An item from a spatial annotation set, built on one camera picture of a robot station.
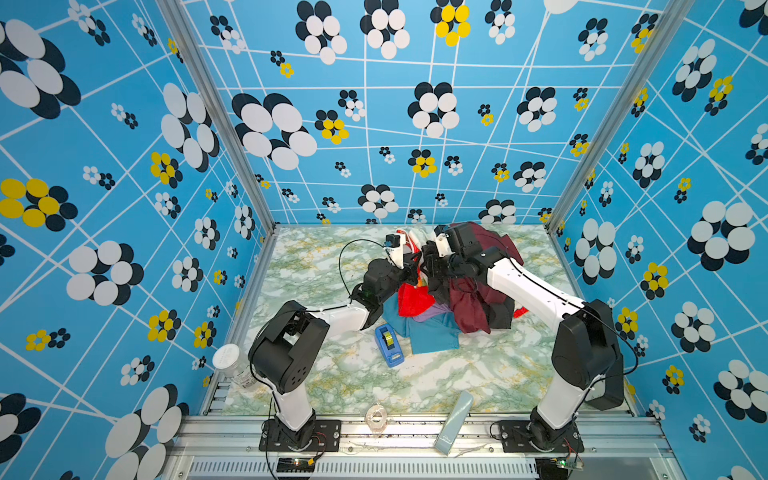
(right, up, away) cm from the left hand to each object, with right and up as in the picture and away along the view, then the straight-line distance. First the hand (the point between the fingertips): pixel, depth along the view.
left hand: (424, 252), depth 84 cm
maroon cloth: (+13, -13, -4) cm, 18 cm away
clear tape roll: (-14, -43, -10) cm, 47 cm away
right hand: (+2, -4, +4) cm, 6 cm away
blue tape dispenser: (-10, -27, +1) cm, 29 cm away
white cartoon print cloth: (-2, +5, +5) cm, 7 cm away
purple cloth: (+3, -18, +8) cm, 20 cm away
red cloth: (-3, -15, +7) cm, 17 cm away
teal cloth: (+2, -26, +7) cm, 27 cm away
